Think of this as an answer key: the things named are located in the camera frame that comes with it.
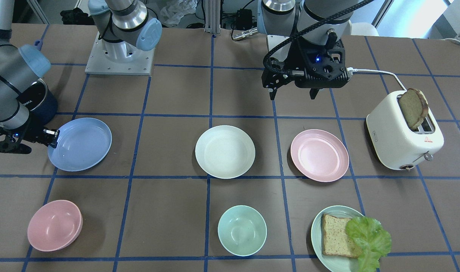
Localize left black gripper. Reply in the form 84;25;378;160
262;38;351;100

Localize green lettuce leaf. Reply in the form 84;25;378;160
345;216;392;272

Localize green bowl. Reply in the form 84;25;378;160
217;205;268;257

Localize pink bowl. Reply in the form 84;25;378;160
26;200;83;252

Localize bread slice in toaster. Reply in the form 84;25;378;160
398;88;430;131

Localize white toaster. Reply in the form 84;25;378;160
365;91;444;170

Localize bread slice on plate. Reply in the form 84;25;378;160
321;213;362;258

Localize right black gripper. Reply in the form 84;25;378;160
0;114;60;154

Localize blue plate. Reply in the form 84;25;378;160
47;117;112;172

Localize white plate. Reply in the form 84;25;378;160
195;125;256;179

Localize pink plate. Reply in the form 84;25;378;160
290;129;350;182

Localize green plate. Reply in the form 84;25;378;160
310;205;363;272

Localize dark blue pot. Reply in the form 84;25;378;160
17;79;58;125

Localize white power cable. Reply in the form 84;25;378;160
347;67;408;91

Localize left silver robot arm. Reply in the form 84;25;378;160
257;0;370;100

